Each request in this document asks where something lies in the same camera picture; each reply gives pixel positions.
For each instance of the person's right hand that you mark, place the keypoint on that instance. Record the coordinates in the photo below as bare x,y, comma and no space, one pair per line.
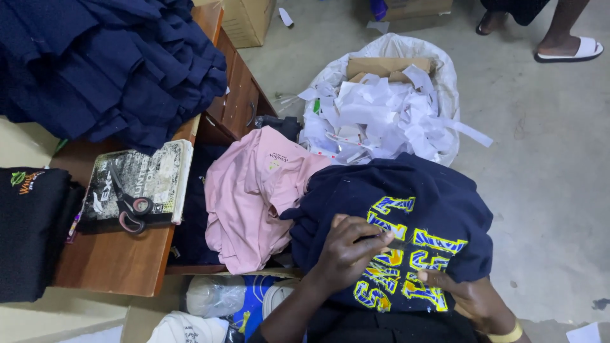
467,297

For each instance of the person's left hand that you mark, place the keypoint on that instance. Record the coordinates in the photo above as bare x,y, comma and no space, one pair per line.
338,257

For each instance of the thin metal blade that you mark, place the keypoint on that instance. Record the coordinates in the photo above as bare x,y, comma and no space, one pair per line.
399,244

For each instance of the navy shirt with yellow letters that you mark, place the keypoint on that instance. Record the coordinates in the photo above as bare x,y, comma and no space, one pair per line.
429,190

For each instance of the white shoe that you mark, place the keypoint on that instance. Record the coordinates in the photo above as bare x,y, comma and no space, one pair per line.
276,297

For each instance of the person's black clothing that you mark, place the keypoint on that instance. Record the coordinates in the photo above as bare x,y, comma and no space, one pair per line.
381,328

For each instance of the blue and white bag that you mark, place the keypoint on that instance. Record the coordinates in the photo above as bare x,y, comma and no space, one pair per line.
252,300

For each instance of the pink shirt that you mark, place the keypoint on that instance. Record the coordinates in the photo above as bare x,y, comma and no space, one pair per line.
243,205

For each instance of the white paper sheet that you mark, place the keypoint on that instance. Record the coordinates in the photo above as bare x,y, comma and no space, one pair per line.
584,333

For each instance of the clear plastic bag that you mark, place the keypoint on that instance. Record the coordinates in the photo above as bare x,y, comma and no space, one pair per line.
214,295

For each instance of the black cloth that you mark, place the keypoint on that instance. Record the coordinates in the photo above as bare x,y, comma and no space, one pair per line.
281,127

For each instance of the heap of white paper scraps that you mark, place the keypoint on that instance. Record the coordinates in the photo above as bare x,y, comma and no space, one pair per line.
376,119

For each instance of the dark navy garment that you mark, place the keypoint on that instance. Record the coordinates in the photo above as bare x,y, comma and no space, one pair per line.
195,214

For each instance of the brown cardboard piece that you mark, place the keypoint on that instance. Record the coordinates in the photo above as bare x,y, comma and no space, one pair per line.
381,66

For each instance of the black and white book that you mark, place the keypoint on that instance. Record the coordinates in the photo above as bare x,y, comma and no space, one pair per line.
157,176

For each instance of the white sack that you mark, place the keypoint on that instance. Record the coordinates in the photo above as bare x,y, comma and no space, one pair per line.
443,85

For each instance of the brown wooden desk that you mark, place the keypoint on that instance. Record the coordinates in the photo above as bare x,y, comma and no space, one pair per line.
119,262

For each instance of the white paper scrap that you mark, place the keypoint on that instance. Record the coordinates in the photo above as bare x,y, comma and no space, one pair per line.
286,16
379,26

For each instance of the large cardboard box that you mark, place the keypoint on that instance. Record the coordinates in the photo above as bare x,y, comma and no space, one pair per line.
245,21

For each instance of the small cardboard box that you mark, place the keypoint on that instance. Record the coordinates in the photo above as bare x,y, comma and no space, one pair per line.
414,7

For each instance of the purple orange pen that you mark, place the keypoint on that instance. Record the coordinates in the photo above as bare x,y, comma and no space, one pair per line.
73,229

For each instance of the white slide sandal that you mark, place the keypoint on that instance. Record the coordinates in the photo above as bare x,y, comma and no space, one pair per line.
586,49

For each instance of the black folded garment with logo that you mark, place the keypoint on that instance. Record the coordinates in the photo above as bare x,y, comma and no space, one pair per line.
38,238

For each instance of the pile of navy garments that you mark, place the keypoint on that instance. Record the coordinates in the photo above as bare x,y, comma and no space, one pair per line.
95,62

